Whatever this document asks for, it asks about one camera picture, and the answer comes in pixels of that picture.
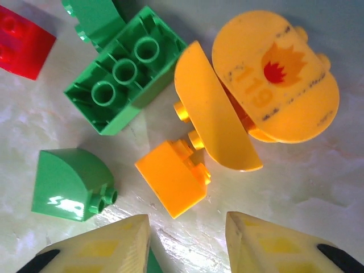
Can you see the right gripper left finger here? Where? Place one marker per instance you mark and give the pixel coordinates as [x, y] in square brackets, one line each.
[108, 244]

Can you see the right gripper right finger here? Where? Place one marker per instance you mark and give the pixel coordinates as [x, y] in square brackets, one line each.
[270, 247]

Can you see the green quarter-round lego brick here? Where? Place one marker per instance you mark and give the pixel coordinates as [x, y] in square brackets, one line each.
[68, 179]

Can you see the yellow square lego brick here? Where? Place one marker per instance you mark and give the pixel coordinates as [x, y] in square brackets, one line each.
[170, 182]

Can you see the yellow half-round lego piece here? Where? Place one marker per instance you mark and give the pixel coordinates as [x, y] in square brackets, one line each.
[216, 113]

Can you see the green rectangular lego brick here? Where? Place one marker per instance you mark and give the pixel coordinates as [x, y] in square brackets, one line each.
[153, 94]

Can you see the yellow round lego flame print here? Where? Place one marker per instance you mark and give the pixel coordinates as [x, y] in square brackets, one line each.
[256, 42]

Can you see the red lego brick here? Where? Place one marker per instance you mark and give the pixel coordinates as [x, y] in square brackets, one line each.
[20, 51]

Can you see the green curved lego piece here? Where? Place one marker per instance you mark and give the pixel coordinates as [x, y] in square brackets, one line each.
[94, 20]

